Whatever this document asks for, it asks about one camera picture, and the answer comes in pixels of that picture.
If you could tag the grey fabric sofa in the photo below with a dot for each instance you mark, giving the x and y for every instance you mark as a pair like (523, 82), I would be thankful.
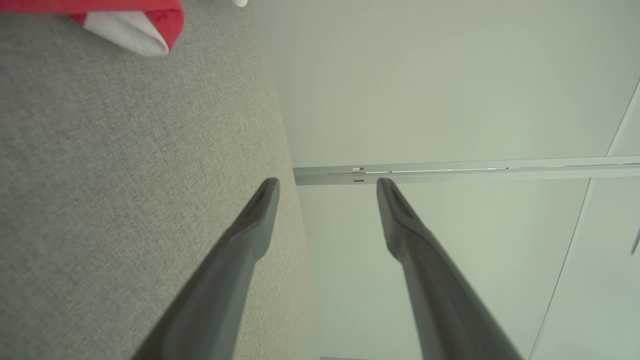
(125, 175)

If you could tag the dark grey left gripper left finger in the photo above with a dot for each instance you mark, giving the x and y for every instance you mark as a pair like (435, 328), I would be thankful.
(220, 280)

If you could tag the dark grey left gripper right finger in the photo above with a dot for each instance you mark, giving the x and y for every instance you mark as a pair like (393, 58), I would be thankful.
(435, 290)

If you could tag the grey metal floor rail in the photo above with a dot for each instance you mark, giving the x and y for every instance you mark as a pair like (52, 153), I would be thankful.
(450, 174)

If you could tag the red Bulls jersey white sleeves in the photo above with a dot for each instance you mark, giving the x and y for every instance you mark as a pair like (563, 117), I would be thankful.
(130, 30)

